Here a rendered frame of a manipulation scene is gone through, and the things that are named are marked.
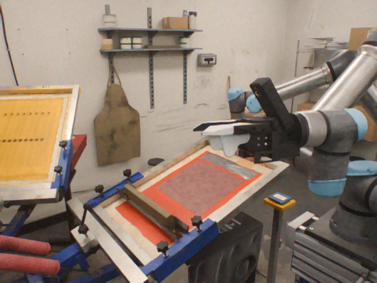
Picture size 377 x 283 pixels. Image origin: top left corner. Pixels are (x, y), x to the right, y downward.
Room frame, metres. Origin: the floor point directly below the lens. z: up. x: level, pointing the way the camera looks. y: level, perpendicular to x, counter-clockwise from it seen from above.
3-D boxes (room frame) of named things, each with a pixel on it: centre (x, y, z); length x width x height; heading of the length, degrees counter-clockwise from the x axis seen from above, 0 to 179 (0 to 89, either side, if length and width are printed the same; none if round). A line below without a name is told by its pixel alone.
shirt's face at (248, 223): (1.37, -0.07, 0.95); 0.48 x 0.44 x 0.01; 128
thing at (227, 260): (1.22, -0.18, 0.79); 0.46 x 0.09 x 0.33; 128
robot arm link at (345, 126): (0.63, -0.32, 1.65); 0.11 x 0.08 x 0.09; 106
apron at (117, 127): (3.22, 0.74, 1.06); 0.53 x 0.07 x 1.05; 128
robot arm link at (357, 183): (0.83, -0.54, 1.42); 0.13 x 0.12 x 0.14; 16
